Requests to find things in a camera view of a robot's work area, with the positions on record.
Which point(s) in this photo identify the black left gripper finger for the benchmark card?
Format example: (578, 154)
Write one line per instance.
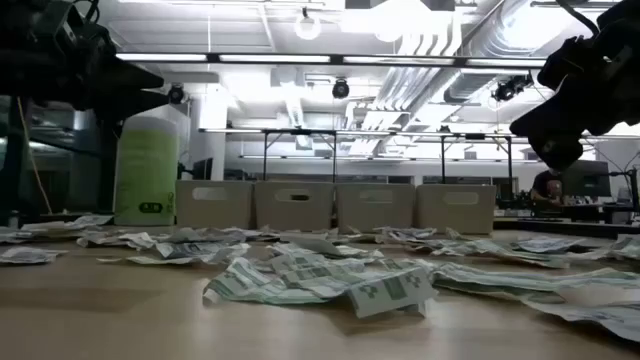
(132, 77)
(130, 105)

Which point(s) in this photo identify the light grey plastic bin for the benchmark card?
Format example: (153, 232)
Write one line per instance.
(375, 215)
(455, 217)
(215, 210)
(295, 215)

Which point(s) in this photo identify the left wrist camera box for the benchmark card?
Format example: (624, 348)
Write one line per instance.
(64, 20)

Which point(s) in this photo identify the person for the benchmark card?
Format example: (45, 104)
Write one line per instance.
(542, 186)

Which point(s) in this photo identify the overhead LED light bar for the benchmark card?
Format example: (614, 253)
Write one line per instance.
(335, 59)

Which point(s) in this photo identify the green wipes canister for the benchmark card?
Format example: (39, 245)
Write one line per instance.
(145, 170)

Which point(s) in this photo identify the small black monitor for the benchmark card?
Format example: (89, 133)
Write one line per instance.
(202, 169)

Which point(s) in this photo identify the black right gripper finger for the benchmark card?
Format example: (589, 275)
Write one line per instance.
(557, 152)
(537, 127)

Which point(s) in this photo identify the silver ventilation duct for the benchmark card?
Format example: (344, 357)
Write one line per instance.
(425, 80)

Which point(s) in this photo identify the black computer monitor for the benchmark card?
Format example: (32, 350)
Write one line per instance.
(587, 177)

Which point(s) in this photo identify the black framed workbench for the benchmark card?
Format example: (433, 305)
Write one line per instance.
(300, 132)
(475, 136)

